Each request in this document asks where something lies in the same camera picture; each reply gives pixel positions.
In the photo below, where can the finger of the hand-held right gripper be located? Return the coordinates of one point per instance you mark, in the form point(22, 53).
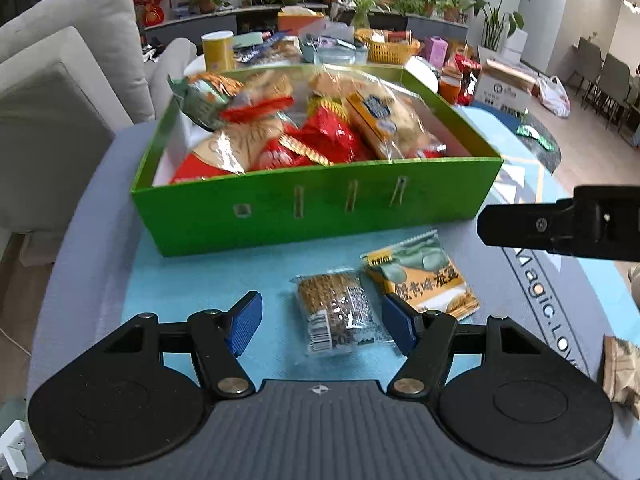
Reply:
point(530, 227)

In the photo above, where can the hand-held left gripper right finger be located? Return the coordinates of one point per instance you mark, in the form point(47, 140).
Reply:
point(400, 326)

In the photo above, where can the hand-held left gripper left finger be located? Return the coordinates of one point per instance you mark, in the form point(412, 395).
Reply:
point(245, 325)

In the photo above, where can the yellow green snack packet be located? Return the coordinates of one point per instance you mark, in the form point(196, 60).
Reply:
point(425, 280)

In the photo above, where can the clear sesame bar packet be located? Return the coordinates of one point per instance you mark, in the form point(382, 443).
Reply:
point(332, 305)

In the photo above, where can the green cardboard box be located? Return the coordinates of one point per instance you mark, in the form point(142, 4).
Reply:
point(320, 210)

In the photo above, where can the yellow red striped snack packet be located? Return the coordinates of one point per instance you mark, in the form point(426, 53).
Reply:
point(325, 135)

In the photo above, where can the small green foil packet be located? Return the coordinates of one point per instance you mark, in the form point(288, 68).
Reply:
point(547, 144)
point(529, 131)

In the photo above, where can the white plastic bag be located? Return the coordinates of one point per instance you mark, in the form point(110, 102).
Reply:
point(554, 96)

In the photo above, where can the white cardboard carton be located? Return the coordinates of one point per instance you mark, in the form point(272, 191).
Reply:
point(505, 87)

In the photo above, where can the red bag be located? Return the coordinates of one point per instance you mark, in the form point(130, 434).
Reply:
point(470, 80)

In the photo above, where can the grey dining chair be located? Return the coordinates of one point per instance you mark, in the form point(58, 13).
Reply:
point(587, 62)
point(614, 80)
point(632, 105)

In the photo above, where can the orange jar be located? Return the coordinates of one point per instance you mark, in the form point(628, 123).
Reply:
point(451, 87)

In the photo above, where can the clear bread packet blue label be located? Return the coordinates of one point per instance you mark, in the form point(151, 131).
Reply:
point(395, 125)

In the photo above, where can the red white snack packet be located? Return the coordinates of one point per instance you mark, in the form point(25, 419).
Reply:
point(272, 156)

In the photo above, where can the beige crinkled packet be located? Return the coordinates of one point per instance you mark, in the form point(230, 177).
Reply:
point(622, 375)

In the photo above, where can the beige snack packet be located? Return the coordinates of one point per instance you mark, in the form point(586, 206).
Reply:
point(240, 145)

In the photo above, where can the pink box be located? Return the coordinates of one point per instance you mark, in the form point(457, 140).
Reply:
point(434, 52)

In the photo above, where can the tall leafy plant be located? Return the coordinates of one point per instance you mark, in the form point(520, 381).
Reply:
point(495, 20)

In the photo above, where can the yellow woven basket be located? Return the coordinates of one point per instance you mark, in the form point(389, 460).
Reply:
point(387, 50)

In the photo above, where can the clear pastry packet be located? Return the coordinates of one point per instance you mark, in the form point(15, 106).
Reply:
point(265, 87)

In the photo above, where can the white power adapter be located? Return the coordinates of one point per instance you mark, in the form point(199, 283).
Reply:
point(12, 450)

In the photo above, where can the pale blue plastic container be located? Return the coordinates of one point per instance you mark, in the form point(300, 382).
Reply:
point(332, 50)

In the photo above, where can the yellow canister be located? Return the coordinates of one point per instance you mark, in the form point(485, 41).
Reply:
point(218, 52)

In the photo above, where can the glass vase with green plant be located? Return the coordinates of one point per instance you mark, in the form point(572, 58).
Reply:
point(365, 7)

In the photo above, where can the blue biscuit packet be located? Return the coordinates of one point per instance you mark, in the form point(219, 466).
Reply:
point(265, 50)

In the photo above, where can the grey fabric sofa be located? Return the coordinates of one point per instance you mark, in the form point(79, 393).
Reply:
point(50, 110)

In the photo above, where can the grey television console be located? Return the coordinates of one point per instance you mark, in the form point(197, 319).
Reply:
point(200, 25)

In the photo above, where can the orange box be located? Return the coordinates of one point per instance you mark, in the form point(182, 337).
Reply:
point(300, 22)

